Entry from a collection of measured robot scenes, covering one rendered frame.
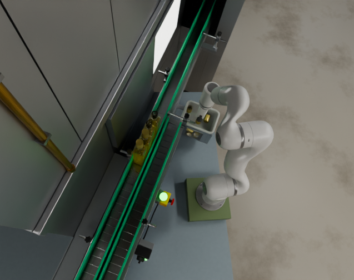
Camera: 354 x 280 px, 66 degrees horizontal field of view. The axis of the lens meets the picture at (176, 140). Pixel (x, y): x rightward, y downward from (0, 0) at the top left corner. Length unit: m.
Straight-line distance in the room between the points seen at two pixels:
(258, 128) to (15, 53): 0.81
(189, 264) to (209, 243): 0.17
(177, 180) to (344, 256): 1.85
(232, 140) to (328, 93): 2.68
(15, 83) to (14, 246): 1.39
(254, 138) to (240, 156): 0.13
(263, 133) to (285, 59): 2.61
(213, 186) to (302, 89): 2.36
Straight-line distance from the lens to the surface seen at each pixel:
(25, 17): 0.59
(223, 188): 1.34
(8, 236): 1.91
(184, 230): 1.77
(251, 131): 1.05
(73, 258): 1.49
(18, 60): 0.60
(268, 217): 2.76
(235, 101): 1.08
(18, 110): 0.60
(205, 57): 2.39
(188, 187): 1.73
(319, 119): 3.39
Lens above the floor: 2.50
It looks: 67 degrees down
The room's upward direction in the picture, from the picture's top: 17 degrees clockwise
